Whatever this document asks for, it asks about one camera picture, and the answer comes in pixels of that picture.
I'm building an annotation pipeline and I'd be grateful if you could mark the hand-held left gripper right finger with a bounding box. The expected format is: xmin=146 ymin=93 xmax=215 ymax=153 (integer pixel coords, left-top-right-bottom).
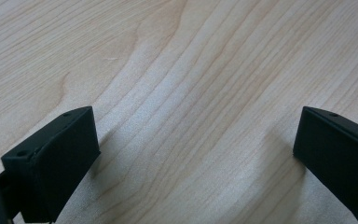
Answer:
xmin=293 ymin=105 xmax=358 ymax=224

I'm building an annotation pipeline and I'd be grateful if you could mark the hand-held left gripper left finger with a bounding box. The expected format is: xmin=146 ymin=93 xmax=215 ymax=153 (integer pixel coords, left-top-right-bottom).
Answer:
xmin=0 ymin=105 xmax=102 ymax=224

